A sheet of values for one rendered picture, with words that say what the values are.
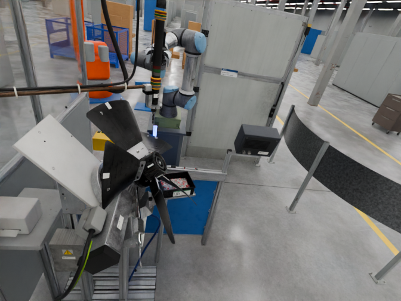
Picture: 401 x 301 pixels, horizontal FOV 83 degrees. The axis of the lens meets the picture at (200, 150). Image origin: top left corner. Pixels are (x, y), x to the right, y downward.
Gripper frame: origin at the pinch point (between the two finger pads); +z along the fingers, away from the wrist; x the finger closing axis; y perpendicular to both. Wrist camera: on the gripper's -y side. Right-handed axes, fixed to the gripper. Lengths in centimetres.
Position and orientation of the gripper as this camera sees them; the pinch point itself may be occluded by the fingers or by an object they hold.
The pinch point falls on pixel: (157, 54)
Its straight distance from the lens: 105.6
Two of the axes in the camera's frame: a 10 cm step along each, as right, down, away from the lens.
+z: 0.9, 5.5, -8.3
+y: -1.9, 8.3, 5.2
